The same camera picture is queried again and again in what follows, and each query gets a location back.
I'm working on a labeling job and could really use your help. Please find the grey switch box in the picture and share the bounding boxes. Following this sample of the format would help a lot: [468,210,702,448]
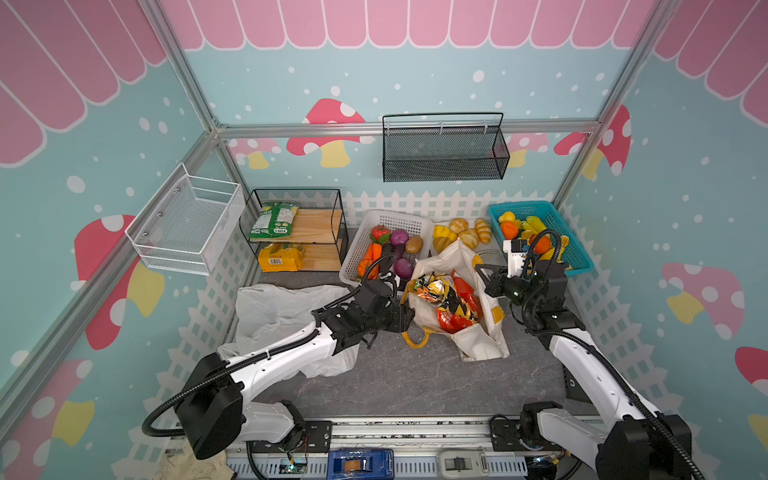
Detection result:
[437,449,490,480]

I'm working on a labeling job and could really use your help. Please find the yellow corn bread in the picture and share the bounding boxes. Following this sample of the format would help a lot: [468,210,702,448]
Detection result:
[433,225,458,242]

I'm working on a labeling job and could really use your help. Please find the teal plastic fruit basket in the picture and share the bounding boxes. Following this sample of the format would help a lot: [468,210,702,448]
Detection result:
[487,200,594,277]

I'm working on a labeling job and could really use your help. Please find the yellow snack pack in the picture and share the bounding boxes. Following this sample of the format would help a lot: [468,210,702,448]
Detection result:
[258,242,307,273]

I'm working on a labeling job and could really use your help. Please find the brown potato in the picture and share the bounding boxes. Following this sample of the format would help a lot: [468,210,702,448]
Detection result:
[405,235,424,255]

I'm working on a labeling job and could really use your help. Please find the black wire wall basket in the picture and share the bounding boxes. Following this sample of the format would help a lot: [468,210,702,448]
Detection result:
[381,112,511,183]

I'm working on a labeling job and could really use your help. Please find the white plastic tray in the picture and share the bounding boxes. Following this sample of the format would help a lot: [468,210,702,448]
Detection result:
[429,218,506,265]

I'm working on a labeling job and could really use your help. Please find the blue box device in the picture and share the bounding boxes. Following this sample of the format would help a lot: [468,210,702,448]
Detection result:
[327,448,395,480]

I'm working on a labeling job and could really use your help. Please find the green snack bag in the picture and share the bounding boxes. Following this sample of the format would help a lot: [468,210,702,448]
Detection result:
[248,202,299,241]

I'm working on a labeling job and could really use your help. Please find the white plastic grocery bag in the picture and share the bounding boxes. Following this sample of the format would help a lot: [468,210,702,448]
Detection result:
[218,284,359,382]

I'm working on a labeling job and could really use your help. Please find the red chips bag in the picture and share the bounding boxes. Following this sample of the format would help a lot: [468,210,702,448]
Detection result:
[435,274,482,334]

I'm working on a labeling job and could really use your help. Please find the right croissant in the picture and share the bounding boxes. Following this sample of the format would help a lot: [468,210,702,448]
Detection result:
[474,218,492,244]

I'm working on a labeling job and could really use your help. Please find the striped round bread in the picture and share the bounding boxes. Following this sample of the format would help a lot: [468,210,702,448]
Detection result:
[432,237,456,254]

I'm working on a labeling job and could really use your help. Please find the red tomato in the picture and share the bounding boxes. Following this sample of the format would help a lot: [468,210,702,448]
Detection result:
[370,225,392,245]

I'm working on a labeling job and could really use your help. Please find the yellow black chips bag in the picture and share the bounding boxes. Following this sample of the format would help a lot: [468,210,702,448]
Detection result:
[412,272,480,331]

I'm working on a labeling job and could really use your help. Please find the beige cloth rag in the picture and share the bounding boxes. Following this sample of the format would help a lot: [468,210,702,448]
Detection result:
[153,444,236,480]

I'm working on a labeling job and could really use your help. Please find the round bread roll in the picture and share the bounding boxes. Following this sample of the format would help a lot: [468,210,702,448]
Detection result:
[448,218,469,234]

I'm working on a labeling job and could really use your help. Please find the purple onion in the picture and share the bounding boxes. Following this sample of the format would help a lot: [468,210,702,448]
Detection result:
[389,229,410,247]

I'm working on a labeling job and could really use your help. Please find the white wire wall basket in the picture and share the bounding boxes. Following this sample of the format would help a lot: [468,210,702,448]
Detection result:
[125,164,245,276]

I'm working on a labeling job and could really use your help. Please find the black wire wooden shelf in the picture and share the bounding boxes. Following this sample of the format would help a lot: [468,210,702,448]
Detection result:
[239,187,349,272]

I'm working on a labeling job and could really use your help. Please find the large croissant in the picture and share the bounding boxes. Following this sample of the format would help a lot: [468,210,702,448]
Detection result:
[458,229,480,250]

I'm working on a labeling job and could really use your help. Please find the yellow lemon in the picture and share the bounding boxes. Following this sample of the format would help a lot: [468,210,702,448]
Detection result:
[498,211,517,224]

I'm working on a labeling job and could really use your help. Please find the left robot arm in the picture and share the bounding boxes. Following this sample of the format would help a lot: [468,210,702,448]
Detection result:
[141,280,415,460]

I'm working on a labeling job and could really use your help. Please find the red orange fruit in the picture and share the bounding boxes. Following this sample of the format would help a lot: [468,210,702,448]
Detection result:
[528,234,552,255]

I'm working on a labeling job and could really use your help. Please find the white canvas tote bag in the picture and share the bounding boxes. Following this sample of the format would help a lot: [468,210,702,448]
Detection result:
[403,241,510,362]

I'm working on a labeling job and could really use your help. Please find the magenta round vegetable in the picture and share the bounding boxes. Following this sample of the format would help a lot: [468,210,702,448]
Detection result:
[393,257,415,281]

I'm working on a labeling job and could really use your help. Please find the orange fruit upper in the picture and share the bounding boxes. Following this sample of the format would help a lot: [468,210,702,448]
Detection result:
[500,221,519,240]

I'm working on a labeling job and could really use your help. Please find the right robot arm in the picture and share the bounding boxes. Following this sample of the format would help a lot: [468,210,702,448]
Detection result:
[475,240,704,479]

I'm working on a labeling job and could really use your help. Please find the orange carrot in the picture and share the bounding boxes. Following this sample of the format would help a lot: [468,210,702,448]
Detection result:
[358,242,383,280]

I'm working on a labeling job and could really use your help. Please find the white plastic vegetable basket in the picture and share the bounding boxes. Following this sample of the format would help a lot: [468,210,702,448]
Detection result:
[339,210,434,286]

